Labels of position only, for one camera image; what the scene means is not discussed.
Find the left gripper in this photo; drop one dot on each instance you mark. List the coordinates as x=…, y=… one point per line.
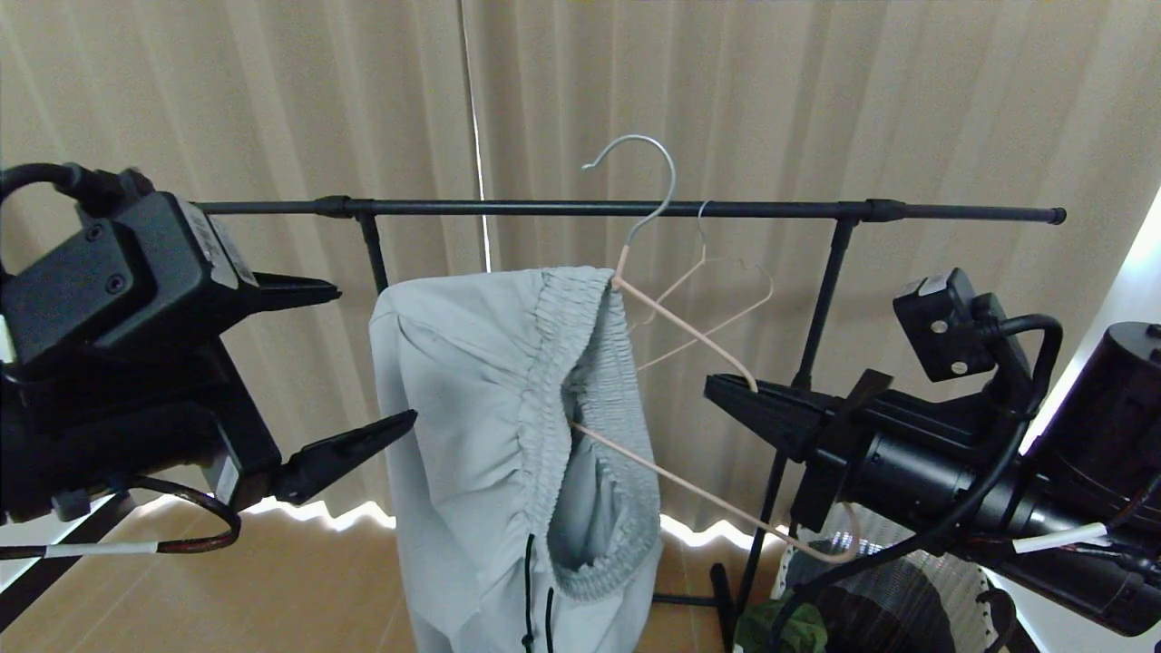
x=136, y=426

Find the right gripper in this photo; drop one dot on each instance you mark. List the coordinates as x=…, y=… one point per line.
x=907, y=472

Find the pale grey shorts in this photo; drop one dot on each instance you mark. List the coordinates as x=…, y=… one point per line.
x=453, y=408

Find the green long-sleeved shirt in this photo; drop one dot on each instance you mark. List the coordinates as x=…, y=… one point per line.
x=780, y=630

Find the pink clothes hanger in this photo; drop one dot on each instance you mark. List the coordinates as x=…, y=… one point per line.
x=689, y=331
x=726, y=260

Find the white laundry basket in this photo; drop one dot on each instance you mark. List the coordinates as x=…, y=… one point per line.
x=907, y=599

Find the black clothes rack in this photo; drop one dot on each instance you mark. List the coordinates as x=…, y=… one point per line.
x=580, y=208

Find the beige curtain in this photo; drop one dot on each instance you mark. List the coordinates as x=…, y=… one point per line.
x=272, y=91

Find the window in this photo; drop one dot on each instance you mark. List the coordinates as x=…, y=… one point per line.
x=36, y=580

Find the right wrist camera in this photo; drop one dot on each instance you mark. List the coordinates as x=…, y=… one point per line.
x=943, y=326

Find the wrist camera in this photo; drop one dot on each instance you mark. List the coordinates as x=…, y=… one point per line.
x=118, y=272
x=943, y=326

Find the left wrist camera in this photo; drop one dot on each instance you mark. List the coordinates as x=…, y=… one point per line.
x=118, y=272

